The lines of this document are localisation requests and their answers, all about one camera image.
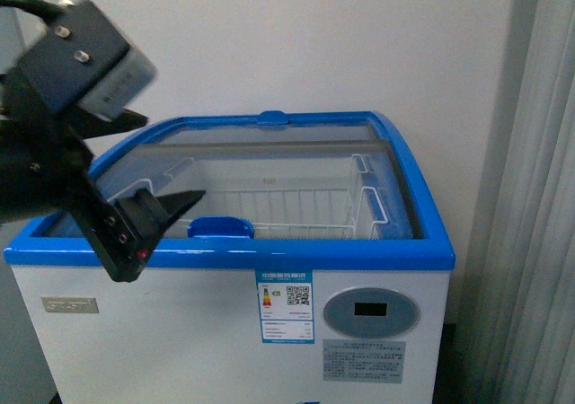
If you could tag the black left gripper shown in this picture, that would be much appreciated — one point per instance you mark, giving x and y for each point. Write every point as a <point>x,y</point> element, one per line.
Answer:
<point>44,167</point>

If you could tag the sliding glass freezer lid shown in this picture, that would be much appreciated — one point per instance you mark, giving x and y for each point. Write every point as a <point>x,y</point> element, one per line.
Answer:
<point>387,177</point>

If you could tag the rear glass freezer lid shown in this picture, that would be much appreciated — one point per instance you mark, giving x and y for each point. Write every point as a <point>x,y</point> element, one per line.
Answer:
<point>268,134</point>

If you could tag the white blue chest freezer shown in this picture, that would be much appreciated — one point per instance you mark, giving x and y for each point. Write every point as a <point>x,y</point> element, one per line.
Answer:
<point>241,320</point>

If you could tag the white pleated curtain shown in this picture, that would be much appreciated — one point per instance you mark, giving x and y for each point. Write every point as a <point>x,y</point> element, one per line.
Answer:
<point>517,314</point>

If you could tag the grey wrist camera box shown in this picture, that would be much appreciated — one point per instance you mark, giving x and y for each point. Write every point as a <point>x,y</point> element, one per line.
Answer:
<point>83,60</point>

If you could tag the white wire freezer basket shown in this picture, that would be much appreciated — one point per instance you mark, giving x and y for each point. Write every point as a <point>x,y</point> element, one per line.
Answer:
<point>282,197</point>

